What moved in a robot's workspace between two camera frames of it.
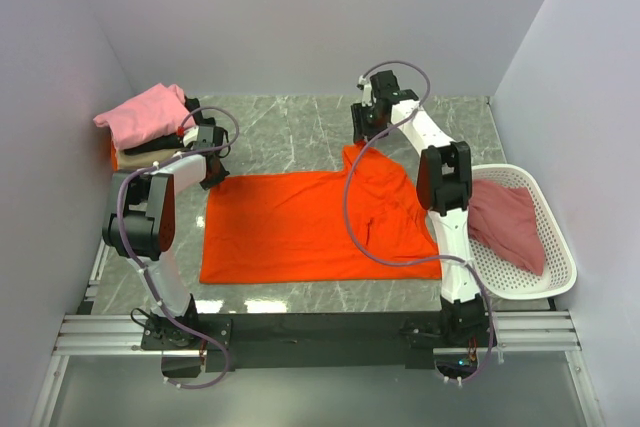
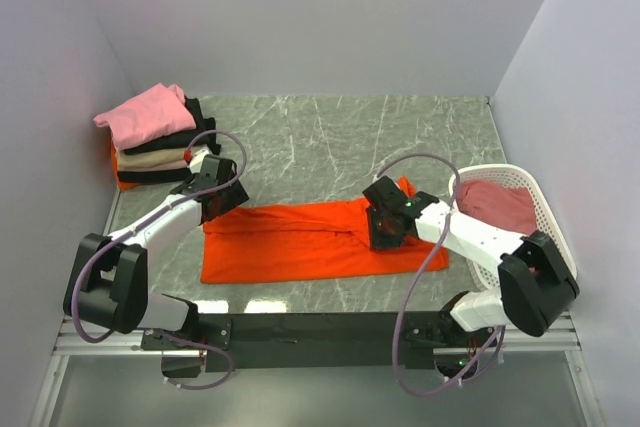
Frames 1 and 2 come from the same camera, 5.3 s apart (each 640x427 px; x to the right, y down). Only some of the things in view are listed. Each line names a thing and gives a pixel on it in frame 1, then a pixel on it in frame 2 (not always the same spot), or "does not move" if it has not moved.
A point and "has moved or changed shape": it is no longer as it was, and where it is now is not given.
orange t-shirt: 271,228 has moved or changed shape
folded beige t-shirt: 140,161 does not move
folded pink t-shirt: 158,112 does not move
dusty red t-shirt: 502,220 does not move
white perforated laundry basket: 502,278 does not move
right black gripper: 364,123 → 388,231
